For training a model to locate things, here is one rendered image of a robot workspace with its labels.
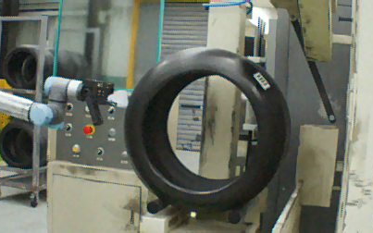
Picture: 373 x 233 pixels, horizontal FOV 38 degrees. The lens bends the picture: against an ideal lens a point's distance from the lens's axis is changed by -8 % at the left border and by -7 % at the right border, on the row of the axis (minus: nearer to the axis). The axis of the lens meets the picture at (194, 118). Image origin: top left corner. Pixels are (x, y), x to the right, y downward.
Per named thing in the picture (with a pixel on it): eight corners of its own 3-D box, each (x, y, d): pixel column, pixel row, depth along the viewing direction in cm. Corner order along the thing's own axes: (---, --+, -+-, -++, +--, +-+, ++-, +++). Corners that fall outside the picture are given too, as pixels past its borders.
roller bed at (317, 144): (296, 195, 226) (304, 123, 225) (331, 198, 223) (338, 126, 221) (292, 204, 207) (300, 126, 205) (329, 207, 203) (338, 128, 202)
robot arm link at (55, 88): (50, 97, 215) (54, 76, 214) (74, 102, 212) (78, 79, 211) (41, 97, 207) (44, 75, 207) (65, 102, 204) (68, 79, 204)
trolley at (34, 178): (49, 182, 679) (57, 28, 668) (97, 191, 656) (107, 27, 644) (-19, 198, 551) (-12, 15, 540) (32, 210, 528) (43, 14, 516)
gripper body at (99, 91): (108, 83, 200) (79, 78, 203) (105, 107, 200) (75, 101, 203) (117, 83, 207) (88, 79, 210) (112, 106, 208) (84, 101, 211)
